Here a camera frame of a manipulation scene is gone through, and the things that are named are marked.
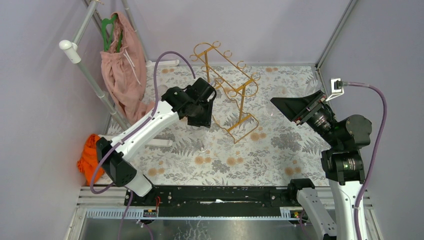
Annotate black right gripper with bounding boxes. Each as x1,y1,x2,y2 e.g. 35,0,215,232
270,88,341,147

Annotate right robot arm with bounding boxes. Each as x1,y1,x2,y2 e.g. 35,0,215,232
270,90,372,240

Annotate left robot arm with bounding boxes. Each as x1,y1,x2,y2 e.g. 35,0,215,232
96,77,217,206

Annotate floral tablecloth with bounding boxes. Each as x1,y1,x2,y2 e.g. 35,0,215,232
130,66,328,186

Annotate pink shorts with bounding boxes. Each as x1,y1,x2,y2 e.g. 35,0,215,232
100,11,155,125

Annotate orange cloth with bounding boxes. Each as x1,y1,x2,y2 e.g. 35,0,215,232
76,134,100,186

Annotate green clothes hanger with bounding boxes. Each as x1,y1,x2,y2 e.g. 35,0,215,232
101,13,118,52

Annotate gold wire wine glass rack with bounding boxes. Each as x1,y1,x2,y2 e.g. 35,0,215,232
189,41,261,144

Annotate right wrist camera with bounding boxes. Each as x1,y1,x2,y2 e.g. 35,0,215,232
326,78,344,102

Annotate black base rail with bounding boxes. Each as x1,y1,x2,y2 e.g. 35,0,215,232
124,185,300,218

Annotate silver clothes rail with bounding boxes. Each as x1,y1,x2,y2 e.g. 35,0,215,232
58,0,150,132

